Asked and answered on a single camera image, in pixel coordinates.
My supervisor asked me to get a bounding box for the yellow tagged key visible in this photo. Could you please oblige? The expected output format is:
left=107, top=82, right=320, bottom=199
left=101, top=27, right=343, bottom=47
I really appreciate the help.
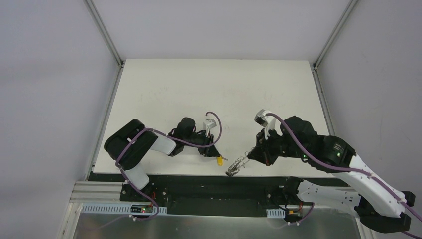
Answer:
left=216, top=156, right=228, bottom=166

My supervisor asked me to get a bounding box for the metal disc keyring holder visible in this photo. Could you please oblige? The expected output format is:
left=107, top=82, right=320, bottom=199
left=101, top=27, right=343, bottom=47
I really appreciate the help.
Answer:
left=225, top=156, right=249, bottom=177

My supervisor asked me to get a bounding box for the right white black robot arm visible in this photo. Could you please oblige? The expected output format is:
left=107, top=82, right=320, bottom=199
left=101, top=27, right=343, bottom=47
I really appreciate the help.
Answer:
left=247, top=110, right=416, bottom=234

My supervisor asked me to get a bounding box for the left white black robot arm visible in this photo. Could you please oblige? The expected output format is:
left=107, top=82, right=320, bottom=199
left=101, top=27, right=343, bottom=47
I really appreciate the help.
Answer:
left=104, top=117, right=222, bottom=201

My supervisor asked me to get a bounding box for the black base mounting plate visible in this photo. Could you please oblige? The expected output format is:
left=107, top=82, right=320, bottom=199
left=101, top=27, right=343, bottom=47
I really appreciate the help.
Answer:
left=119, top=174, right=343, bottom=219

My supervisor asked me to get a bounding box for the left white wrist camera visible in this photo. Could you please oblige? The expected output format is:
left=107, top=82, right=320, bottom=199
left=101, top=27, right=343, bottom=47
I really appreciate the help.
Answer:
left=203, top=119, right=217, bottom=132

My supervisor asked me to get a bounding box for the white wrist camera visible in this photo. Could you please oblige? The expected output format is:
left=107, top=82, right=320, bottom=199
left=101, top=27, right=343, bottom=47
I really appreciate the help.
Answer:
left=254, top=109, right=276, bottom=139
left=203, top=119, right=217, bottom=132

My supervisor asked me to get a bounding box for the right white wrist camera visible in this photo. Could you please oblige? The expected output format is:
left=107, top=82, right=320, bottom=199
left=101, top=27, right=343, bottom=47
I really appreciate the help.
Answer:
left=254, top=109, right=276, bottom=139

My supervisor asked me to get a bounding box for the right white cable duct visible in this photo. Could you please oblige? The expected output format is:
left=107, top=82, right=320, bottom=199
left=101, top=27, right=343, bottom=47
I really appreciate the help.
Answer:
left=266, top=208, right=286, bottom=219

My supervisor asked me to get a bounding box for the white cable duct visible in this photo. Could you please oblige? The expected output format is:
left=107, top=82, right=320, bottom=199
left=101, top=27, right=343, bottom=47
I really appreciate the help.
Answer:
left=81, top=203, right=167, bottom=216
left=266, top=208, right=286, bottom=219

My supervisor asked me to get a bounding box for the left white cable duct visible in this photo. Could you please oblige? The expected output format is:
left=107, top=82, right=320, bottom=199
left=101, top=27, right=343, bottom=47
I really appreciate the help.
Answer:
left=81, top=203, right=167, bottom=216

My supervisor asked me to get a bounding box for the aluminium frame rail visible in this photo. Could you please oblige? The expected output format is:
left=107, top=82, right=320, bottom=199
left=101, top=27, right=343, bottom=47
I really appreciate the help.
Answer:
left=70, top=181, right=122, bottom=203

